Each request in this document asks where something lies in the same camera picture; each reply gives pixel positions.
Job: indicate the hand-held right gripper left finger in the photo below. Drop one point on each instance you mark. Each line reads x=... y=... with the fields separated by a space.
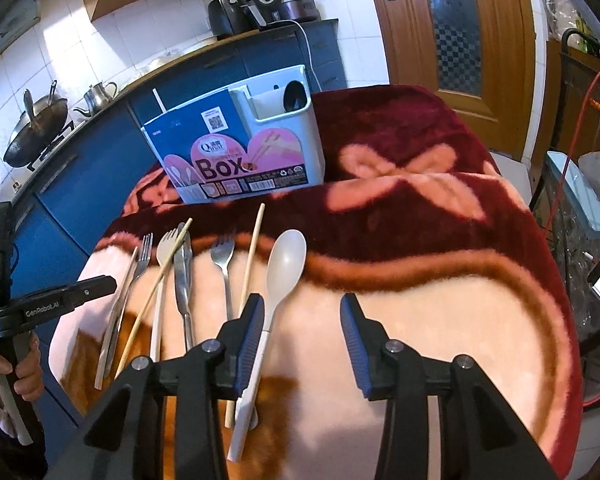
x=250 y=345

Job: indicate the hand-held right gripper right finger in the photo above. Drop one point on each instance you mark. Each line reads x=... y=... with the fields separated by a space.
x=352 y=345

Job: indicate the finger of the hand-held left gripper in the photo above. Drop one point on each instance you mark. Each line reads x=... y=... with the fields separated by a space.
x=97 y=287

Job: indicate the white chopstick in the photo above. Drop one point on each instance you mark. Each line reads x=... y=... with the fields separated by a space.
x=116 y=320

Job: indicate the metal fork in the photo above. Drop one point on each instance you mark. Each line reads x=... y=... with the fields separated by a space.
x=142 y=257
x=223 y=255

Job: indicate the wooden chopstick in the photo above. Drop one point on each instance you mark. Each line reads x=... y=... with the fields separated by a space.
x=254 y=260
x=153 y=300

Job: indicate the white plastic fork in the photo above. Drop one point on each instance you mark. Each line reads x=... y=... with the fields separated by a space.
x=164 y=245

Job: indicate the metal table knife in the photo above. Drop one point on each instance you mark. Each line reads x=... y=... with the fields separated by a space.
x=182 y=280

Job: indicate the white plastic spoon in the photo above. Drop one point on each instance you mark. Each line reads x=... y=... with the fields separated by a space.
x=285 y=260

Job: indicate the plastic utensil holder box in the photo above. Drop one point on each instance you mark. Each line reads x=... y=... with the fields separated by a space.
x=230 y=160

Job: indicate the person's left hand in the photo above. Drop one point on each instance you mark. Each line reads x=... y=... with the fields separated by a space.
x=30 y=375

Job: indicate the red flower printed blanket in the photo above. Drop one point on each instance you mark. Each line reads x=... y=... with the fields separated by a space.
x=430 y=285

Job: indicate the black wok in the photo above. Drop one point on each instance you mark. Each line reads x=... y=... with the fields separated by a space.
x=30 y=142

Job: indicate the gas stove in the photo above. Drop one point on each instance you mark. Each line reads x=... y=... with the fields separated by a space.
x=62 y=135

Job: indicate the steel kettle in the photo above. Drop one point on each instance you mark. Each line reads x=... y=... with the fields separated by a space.
x=97 y=97

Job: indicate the black spoon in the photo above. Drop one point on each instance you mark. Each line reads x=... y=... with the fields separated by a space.
x=295 y=96

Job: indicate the blue lidded container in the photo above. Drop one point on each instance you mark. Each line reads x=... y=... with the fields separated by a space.
x=580 y=195

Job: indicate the wooden door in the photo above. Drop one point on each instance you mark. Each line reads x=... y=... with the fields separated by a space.
x=405 y=50

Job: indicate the black air fryer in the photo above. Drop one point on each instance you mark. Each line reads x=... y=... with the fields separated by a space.
x=225 y=12

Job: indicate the wooden shelf unit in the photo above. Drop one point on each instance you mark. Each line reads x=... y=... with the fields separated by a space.
x=554 y=100

